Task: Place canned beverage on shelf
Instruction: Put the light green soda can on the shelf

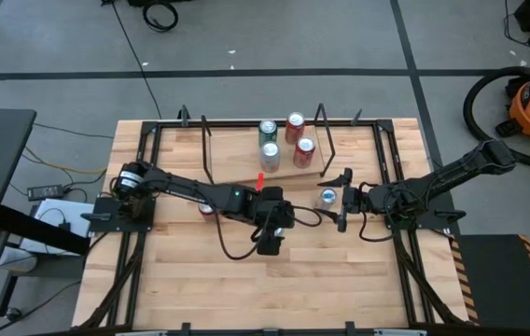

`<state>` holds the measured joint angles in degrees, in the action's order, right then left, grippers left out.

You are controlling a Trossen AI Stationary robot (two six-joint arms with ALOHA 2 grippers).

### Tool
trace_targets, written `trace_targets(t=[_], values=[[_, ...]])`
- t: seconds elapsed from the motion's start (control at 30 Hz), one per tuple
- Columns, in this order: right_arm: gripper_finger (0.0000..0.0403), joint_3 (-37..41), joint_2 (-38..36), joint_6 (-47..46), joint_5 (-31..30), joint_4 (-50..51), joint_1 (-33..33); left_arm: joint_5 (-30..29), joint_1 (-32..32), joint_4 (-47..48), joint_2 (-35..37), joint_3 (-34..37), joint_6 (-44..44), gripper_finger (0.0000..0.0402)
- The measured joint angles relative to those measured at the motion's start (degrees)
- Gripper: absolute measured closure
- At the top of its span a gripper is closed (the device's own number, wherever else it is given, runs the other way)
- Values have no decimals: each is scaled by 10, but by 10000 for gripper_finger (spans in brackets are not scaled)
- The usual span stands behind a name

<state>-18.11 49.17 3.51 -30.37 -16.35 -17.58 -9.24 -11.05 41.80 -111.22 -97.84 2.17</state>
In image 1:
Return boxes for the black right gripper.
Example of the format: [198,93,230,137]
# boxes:
[316,167,370,234]

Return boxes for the silver blue slim can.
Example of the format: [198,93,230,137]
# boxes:
[314,187,340,211]

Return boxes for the red Fanta can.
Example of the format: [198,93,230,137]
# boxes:
[292,136,316,169]

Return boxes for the red can black label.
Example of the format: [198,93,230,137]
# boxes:
[198,202,218,221]

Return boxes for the green Sprite can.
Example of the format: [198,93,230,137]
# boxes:
[258,119,279,147]

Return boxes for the red soda can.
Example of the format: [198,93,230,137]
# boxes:
[285,111,306,145]

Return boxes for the black hazard-striped floor mat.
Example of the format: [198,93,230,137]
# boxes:
[448,232,530,333]

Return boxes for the white paper sheets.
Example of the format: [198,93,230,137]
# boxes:
[18,198,94,257]

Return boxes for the black power adapter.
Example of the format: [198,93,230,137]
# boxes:
[26,184,64,202]

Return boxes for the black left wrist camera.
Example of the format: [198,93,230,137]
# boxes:
[256,228,286,257]

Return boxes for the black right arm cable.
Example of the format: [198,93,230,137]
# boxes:
[356,181,399,244]

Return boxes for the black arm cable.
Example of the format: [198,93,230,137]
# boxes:
[213,204,325,261]
[356,181,399,244]

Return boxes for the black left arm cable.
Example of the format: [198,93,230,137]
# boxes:
[213,204,325,261]

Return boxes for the black metal shelf bracket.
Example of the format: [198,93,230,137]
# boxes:
[199,115,215,186]
[314,103,337,178]

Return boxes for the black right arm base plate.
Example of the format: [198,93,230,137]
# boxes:
[381,190,467,231]

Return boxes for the black aluminium table frame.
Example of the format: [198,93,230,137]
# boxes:
[72,105,479,336]

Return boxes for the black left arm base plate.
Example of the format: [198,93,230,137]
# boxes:
[80,195,158,233]

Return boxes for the coiled black cable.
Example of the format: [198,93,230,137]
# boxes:
[141,0,180,34]

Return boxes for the long black floor cable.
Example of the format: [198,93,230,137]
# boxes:
[101,0,163,120]

